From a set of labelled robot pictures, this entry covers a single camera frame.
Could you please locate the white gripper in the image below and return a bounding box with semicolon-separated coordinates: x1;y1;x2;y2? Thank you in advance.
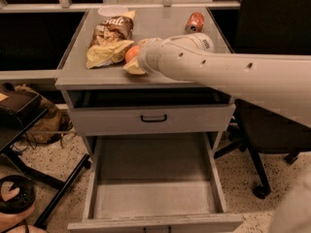
123;38;163;75

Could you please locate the orange fruit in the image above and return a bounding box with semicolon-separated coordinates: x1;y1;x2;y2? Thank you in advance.
125;46;140;63

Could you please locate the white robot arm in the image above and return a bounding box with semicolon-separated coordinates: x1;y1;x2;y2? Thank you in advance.
124;33;311;197

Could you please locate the closed top drawer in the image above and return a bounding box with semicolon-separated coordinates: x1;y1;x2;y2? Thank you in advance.
69;104;235;136

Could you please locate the grey drawer cabinet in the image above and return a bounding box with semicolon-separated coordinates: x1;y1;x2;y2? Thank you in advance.
56;9;243;233

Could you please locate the open middle drawer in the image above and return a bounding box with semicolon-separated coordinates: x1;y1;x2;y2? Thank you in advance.
68;133;244;233

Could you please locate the person hand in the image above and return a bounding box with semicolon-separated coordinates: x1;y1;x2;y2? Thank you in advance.
0;186;49;233

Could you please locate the chips bag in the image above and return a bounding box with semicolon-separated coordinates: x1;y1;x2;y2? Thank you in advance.
86;11;136;69

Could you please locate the white plastic lid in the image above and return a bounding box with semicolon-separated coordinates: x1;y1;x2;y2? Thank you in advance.
98;5;128;17

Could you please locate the red soda can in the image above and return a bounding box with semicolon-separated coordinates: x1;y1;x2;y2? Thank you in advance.
185;12;204;34

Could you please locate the brown backpack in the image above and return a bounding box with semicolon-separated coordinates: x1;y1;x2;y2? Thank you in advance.
25;95;72;144

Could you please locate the black side table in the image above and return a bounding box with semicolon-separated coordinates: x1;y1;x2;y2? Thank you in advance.
0;83;91;229

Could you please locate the black office chair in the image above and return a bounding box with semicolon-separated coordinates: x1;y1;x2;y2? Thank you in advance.
211;0;311;199

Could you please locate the black vr controller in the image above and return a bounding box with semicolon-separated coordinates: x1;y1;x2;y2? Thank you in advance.
0;175;36;215

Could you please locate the black drawer handle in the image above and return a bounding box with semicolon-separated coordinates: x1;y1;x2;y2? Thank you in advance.
140;115;168;123

